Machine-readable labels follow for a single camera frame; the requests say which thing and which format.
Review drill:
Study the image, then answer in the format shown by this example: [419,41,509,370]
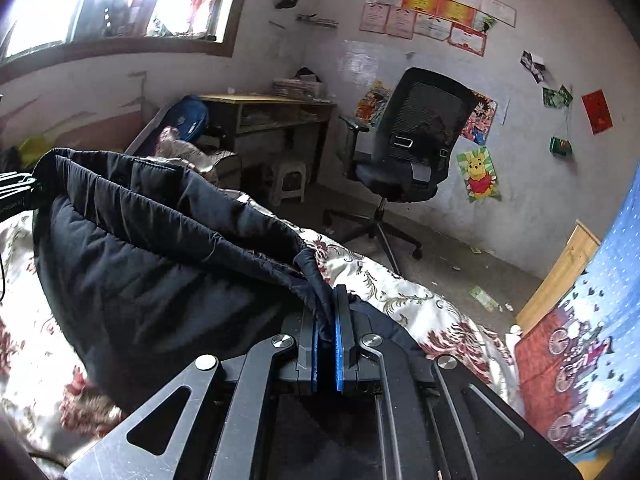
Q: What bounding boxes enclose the white plastic stool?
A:
[270,155,308,206]

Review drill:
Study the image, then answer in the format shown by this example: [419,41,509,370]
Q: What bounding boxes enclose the colourful cartoon poster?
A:
[355,80,396,123]

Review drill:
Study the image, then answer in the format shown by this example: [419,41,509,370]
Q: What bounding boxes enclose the dark navy puffer jacket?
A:
[31,147,426,413]

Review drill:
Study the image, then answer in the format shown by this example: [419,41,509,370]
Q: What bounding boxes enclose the yellow-green cloth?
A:
[19,135,48,166]

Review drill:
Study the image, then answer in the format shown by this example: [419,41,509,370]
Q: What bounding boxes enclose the yellow bear poster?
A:
[456,146,502,203]

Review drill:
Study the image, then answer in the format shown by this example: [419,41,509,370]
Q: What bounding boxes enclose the wooden desk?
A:
[197,92,337,186]

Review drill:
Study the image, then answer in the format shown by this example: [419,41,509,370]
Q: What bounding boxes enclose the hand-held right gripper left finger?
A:
[62,305,323,480]

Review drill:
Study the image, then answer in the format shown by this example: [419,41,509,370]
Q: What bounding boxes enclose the black and white photo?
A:
[520,50,548,83]

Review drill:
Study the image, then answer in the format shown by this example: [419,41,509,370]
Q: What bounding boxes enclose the floral pillow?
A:
[155,127,243,186]

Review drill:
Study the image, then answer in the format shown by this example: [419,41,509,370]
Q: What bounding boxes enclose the cartoon figure poster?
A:
[460,89,498,146]

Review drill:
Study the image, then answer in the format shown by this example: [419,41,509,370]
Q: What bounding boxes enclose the black cloth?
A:
[0,145,23,173]

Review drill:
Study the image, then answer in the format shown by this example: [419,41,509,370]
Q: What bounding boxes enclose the red paper square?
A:
[581,89,614,135]

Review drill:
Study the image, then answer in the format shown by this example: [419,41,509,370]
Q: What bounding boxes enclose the group of wall certificates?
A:
[359,0,517,57]

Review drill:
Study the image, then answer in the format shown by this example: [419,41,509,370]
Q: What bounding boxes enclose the green photo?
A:
[542,85,574,109]

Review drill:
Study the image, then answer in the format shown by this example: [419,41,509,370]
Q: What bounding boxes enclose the small wall shelf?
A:
[295,12,338,28]

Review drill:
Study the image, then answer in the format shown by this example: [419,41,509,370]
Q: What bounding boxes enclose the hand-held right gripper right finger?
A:
[333,284,584,480]

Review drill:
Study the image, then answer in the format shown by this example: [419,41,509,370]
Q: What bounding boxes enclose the stack of books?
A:
[272,67,326,98]

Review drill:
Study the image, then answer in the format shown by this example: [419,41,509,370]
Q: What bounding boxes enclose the blue backpack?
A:
[167,95,211,143]

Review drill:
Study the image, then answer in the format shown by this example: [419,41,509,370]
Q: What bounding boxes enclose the barred window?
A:
[0,0,256,66]

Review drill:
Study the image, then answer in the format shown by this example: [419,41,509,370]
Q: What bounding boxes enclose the green paper scrap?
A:
[468,285,501,311]

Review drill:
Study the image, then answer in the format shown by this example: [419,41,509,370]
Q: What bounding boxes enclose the blue printed curtain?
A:
[515,160,640,456]

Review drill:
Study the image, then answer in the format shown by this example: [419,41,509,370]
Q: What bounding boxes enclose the light wooden board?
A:
[515,219,601,336]

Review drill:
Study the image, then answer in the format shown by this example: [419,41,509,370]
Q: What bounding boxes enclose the black mesh office chair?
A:
[322,66,479,276]

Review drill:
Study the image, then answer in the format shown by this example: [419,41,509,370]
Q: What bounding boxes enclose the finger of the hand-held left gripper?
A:
[0,171,40,197]

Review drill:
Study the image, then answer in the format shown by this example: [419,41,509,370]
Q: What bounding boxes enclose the floral satin bedspread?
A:
[0,190,521,480]

